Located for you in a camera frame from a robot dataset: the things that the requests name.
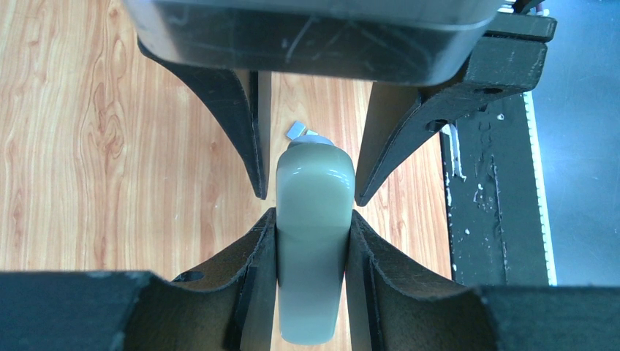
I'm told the grey green stapler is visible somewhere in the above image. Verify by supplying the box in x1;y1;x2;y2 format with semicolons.
276;135;355;345

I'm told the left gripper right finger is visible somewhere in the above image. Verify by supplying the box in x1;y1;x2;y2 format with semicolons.
345;212;619;350

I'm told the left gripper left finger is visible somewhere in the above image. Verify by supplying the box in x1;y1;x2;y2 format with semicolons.
1;209;276;350

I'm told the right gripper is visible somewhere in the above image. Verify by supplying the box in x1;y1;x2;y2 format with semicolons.
124;1;557;206

